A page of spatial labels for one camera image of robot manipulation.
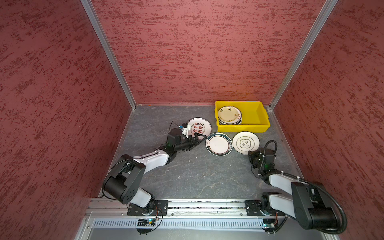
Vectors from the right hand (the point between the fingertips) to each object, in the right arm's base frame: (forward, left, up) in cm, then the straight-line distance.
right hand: (245, 152), depth 92 cm
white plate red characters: (+23, +27, -1) cm, 36 cm away
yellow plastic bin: (+30, -16, -2) cm, 34 cm away
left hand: (+1, +27, +12) cm, 29 cm away
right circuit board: (-37, -3, -3) cm, 38 cm away
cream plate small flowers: (+30, +5, +3) cm, 30 cm away
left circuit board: (-34, +58, -3) cm, 67 cm away
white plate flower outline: (+8, -2, -1) cm, 8 cm away
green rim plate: (+7, +16, -2) cm, 17 cm away
